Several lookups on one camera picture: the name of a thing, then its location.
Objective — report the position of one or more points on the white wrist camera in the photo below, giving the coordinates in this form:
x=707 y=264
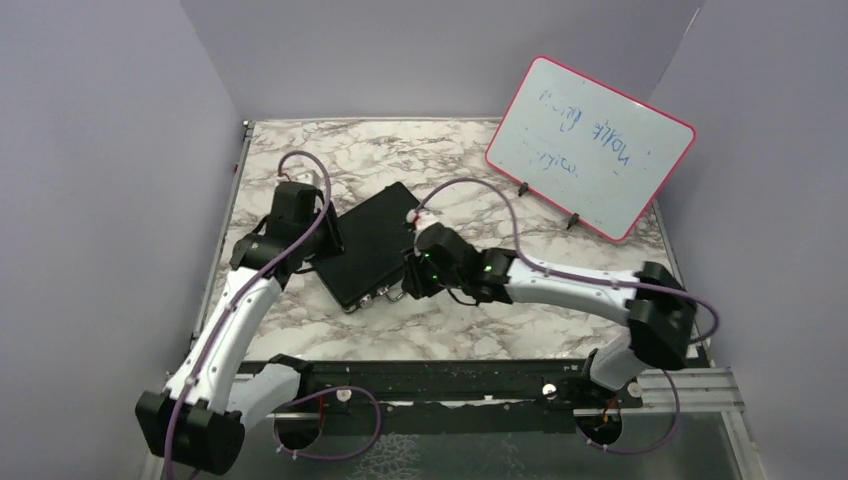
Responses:
x=418 y=220
x=308 y=178

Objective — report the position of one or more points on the black aluminium poker case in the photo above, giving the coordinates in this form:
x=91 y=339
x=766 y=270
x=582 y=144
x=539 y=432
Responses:
x=375 y=237

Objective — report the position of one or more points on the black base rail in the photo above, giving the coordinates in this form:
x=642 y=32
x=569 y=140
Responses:
x=444 y=397

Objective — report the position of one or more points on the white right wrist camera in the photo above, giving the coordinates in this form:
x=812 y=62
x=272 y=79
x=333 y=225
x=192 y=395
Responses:
x=418 y=220

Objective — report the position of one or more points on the pink framed whiteboard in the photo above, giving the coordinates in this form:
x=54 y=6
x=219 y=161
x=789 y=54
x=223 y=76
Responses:
x=587 y=148

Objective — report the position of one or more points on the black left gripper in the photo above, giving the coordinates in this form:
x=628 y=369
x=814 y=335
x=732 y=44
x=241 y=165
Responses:
x=332 y=220

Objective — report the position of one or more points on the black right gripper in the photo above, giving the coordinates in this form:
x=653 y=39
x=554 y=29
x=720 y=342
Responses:
x=413 y=280

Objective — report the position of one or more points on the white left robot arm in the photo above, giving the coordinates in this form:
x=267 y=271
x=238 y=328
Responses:
x=201 y=416

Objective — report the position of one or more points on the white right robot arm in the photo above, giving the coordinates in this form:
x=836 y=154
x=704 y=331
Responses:
x=649 y=303

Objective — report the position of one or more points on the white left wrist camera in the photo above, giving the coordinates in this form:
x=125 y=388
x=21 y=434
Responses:
x=308 y=178

